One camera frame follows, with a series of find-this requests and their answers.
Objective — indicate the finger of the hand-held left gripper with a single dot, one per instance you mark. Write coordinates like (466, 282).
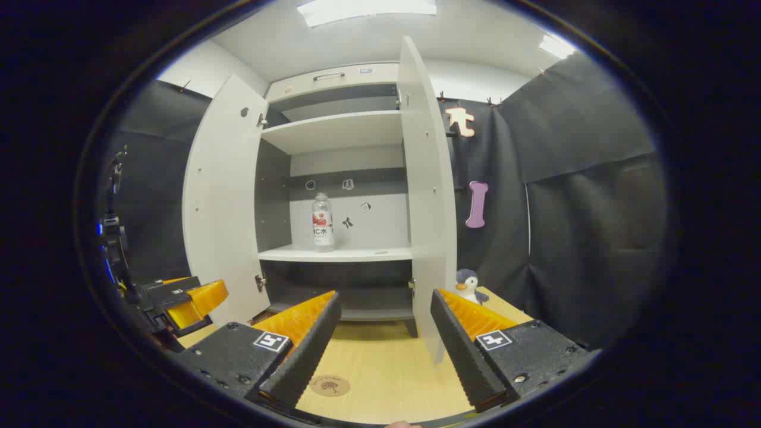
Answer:
(196, 300)

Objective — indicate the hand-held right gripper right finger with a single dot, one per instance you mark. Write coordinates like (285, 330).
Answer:
(464, 356)

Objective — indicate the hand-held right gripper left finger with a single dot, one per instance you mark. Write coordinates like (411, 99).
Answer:
(309, 351)

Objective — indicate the round cork coaster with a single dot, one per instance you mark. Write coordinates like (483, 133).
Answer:
(330, 386)

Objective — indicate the white cabinet door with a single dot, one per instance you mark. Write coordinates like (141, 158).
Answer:
(428, 208)
(223, 196)

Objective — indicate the clear bottle with red label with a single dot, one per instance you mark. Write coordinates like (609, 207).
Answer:
(323, 229)

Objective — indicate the white and grey cabinet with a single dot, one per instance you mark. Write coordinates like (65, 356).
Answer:
(333, 134)

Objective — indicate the penguin plush toy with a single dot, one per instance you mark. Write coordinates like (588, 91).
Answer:
(469, 288)

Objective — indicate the black backdrop cloth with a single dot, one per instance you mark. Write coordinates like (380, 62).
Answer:
(594, 238)

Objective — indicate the ceiling light panel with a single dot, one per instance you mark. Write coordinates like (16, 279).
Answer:
(557, 46)
(365, 10)

